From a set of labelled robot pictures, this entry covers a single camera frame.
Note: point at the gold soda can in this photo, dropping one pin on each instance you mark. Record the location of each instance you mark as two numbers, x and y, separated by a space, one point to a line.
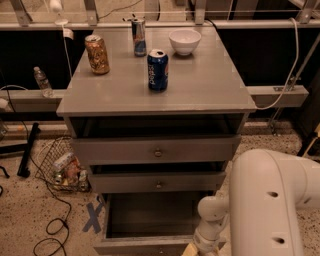
97 54

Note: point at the blue tape cross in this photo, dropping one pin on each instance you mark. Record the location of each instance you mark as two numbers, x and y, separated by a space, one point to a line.
93 221

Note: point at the grey middle drawer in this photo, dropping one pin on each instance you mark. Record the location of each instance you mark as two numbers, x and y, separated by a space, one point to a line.
156 182

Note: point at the black stand leg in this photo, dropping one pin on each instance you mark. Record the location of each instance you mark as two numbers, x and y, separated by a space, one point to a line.
23 170

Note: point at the blue Pepsi can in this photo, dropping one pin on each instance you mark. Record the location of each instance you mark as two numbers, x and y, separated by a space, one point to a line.
157 63

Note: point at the white bowl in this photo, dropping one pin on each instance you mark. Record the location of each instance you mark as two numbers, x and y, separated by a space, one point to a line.
184 41

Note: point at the silver blue energy drink can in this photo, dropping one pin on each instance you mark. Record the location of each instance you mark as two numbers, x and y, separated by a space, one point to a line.
138 36

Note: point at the grey top drawer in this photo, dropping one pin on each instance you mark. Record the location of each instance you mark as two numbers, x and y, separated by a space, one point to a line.
155 150

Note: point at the clear plastic water bottle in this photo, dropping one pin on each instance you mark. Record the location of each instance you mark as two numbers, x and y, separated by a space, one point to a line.
43 82

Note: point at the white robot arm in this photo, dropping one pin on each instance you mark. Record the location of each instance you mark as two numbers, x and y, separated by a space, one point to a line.
265 190

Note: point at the wire basket with items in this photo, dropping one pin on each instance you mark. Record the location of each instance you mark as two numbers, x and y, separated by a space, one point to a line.
60 168

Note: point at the grey drawer cabinet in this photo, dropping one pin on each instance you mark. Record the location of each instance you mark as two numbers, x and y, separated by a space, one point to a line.
205 97

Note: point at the metal railing frame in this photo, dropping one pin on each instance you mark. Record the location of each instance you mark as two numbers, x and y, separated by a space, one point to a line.
291 95

